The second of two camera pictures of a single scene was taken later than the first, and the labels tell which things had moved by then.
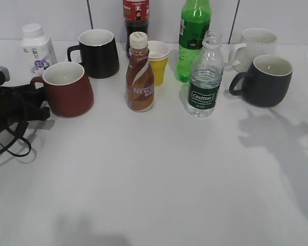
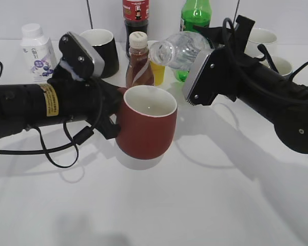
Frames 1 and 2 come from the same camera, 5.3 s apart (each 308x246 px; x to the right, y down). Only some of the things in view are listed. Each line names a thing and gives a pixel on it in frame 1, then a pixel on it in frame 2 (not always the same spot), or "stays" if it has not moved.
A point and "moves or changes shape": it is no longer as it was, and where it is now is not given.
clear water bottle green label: (206, 78) moves or changes shape
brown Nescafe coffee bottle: (140, 91) stays
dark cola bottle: (136, 16) stays
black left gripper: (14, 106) → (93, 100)
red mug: (68, 90) moves or changes shape
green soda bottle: (194, 21) stays
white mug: (258, 41) stays
